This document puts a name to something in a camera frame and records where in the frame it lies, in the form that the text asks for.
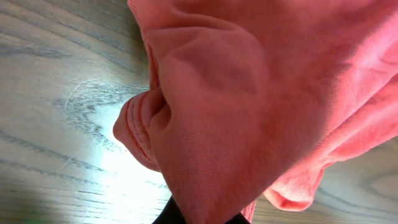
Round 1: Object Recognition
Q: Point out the orange red t-shirt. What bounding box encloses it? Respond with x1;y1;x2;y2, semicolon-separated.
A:
113;0;397;223

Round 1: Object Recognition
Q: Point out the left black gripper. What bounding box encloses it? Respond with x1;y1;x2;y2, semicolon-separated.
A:
152;197;249;224

